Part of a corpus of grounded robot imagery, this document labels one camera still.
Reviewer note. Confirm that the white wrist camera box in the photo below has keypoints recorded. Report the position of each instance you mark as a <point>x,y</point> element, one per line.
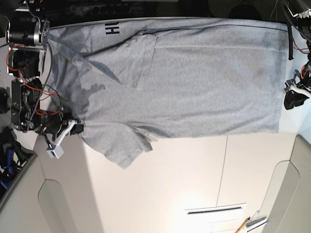
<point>55,151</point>

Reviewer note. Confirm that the black blue clamp pile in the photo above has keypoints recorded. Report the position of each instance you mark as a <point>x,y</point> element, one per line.
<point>13,157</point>

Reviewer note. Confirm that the white table cable grommet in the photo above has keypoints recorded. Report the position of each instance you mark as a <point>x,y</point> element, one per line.
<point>217,214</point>

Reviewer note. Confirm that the black clamp at left edge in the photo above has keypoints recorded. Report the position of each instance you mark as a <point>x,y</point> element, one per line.
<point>4,107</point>

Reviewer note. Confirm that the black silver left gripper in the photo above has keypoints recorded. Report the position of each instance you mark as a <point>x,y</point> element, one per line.
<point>298,88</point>

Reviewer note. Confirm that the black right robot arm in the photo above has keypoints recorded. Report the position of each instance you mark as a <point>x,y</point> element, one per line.
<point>27,36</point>

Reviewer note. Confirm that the grey T-shirt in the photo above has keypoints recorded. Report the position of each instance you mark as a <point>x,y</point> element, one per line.
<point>175,78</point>

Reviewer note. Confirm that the wooden handled tool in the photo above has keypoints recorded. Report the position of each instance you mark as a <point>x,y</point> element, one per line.
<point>242,226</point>

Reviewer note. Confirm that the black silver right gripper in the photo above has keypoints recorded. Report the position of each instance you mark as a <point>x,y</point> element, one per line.
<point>55,123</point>

